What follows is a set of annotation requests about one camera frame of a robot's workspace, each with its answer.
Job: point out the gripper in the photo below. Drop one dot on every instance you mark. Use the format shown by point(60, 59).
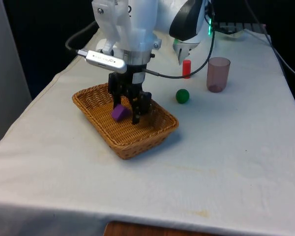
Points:
point(130, 76)

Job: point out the purple triangular block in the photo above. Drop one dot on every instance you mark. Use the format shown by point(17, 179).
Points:
point(119, 113)

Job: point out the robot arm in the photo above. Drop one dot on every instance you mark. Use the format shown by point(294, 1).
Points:
point(137, 19)

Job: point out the wicker basket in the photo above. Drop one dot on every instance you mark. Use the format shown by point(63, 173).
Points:
point(127, 137)

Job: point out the red cylinder block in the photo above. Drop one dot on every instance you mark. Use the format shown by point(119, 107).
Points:
point(186, 68)

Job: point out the green ball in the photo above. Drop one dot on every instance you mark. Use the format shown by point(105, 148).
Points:
point(182, 96)

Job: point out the see-through pink cup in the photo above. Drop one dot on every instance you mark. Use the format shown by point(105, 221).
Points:
point(218, 73)

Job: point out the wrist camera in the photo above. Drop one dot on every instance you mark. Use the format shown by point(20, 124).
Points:
point(105, 61)

